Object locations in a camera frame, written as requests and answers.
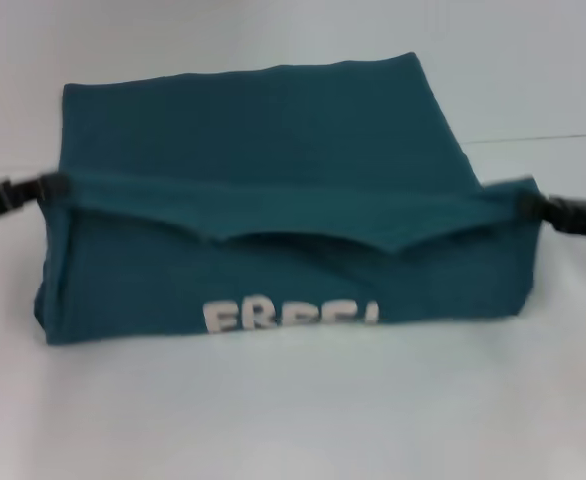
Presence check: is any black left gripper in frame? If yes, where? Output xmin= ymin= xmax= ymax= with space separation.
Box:
xmin=0 ymin=171 xmax=73 ymax=227

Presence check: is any teal blue shirt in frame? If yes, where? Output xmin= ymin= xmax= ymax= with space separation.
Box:
xmin=31 ymin=49 xmax=549 ymax=348

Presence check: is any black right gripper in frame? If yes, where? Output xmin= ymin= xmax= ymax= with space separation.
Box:
xmin=516 ymin=191 xmax=586 ymax=237

